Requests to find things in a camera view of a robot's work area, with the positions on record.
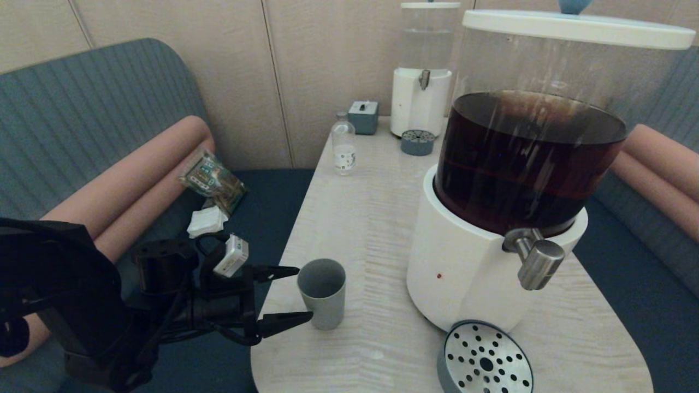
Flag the grey plastic cup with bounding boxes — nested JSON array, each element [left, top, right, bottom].
[[297, 258, 347, 330]]

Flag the navy seat cushion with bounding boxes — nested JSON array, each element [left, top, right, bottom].
[[60, 170, 316, 393], [573, 196, 699, 393]]

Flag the white folded napkins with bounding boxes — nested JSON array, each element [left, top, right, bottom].
[[188, 205, 230, 239]]

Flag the green snack bag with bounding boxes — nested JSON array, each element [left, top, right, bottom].
[[179, 151, 248, 215]]

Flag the pink cylindrical bolster cushion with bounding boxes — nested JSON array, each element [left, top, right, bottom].
[[0, 139, 216, 367], [41, 115, 215, 257], [611, 150, 699, 245], [625, 124, 699, 201]]

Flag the clear plastic bottle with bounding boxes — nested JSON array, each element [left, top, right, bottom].
[[331, 111, 357, 176]]

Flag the small grey box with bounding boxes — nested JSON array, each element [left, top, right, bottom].
[[348, 100, 380, 135]]

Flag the tea-filled drink dispenser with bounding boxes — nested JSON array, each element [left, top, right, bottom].
[[406, 9, 696, 334]]

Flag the grey perforated drip tray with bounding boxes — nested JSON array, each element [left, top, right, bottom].
[[436, 319, 534, 393], [400, 129, 436, 157]]

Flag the water-filled drink dispenser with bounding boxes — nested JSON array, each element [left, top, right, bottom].
[[390, 2, 461, 138]]

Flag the blue-grey ribbed booth sofa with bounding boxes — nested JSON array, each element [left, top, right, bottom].
[[0, 38, 317, 393], [571, 46, 699, 393]]

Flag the white dispenser lid blue knob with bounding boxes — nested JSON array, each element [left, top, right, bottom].
[[462, 0, 696, 51], [400, 0, 461, 10]]

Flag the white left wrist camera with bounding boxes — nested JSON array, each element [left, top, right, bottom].
[[213, 235, 250, 278]]

